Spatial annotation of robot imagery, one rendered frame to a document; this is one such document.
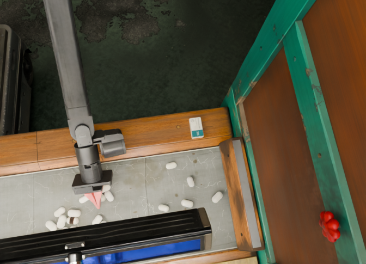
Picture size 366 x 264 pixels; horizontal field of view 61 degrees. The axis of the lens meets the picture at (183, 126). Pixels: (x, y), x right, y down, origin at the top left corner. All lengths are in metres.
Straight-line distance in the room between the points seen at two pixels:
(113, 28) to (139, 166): 1.21
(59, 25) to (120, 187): 0.48
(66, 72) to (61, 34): 0.08
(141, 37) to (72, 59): 1.24
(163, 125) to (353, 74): 0.63
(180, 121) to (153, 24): 1.13
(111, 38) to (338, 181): 1.68
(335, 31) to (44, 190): 0.85
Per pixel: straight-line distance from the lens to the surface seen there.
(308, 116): 0.53
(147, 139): 0.95
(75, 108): 0.78
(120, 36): 1.99
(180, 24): 2.01
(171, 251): 0.63
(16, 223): 1.04
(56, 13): 0.74
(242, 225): 0.88
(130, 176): 0.96
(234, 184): 0.88
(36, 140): 1.02
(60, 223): 0.98
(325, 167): 0.51
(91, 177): 0.87
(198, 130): 0.94
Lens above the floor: 1.69
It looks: 75 degrees down
